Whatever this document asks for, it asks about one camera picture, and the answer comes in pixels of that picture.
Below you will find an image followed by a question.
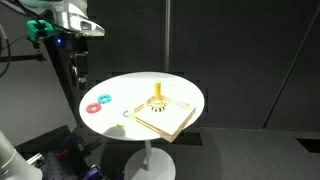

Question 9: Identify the black perforated mounting board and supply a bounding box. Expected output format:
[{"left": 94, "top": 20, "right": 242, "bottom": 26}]
[{"left": 14, "top": 124, "right": 103, "bottom": 180}]

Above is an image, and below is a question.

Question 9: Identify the orange knobbly ring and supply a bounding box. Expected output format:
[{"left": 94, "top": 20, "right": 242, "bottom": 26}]
[{"left": 150, "top": 96, "right": 166, "bottom": 107}]

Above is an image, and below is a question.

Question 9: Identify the light wooden tray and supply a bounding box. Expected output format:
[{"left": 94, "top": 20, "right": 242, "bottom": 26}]
[{"left": 128, "top": 94, "right": 198, "bottom": 144}]

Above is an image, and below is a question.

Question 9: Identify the black white striped ring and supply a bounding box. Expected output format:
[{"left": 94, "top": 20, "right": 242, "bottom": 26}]
[{"left": 148, "top": 101, "right": 167, "bottom": 113}]

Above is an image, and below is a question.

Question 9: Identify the small red clamp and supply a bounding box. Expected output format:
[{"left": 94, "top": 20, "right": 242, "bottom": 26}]
[{"left": 54, "top": 149, "right": 70, "bottom": 159}]

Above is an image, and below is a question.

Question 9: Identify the black diagonal stand beam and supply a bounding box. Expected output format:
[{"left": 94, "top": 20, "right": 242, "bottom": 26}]
[{"left": 43, "top": 36, "right": 80, "bottom": 127}]

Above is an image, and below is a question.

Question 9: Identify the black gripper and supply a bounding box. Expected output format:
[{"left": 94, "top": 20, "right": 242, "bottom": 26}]
[{"left": 46, "top": 33, "right": 90, "bottom": 91}]

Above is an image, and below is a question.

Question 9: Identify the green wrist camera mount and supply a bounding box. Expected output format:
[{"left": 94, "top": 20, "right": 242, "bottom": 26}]
[{"left": 26, "top": 19, "right": 53, "bottom": 42}]

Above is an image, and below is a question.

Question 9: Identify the white table pedestal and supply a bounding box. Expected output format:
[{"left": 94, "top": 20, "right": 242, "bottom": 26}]
[{"left": 123, "top": 139, "right": 177, "bottom": 180}]

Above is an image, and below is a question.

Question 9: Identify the blue knobbly ring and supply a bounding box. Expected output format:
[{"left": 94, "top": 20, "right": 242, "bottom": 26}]
[{"left": 97, "top": 94, "right": 112, "bottom": 105}]

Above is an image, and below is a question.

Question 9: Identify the purple clamp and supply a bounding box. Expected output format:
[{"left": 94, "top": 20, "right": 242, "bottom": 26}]
[{"left": 81, "top": 165, "right": 101, "bottom": 180}]

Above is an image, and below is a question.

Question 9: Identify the black horizontal rod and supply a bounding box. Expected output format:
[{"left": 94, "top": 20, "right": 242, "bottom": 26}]
[{"left": 0, "top": 53, "right": 47, "bottom": 63}]

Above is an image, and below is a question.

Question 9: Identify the red knobbly ring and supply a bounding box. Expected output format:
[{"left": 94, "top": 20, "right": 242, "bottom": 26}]
[{"left": 85, "top": 102, "right": 103, "bottom": 115}]

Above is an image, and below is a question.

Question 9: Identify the grey vertical wall pole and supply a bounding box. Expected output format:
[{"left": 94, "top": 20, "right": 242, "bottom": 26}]
[{"left": 164, "top": 0, "right": 172, "bottom": 73}]

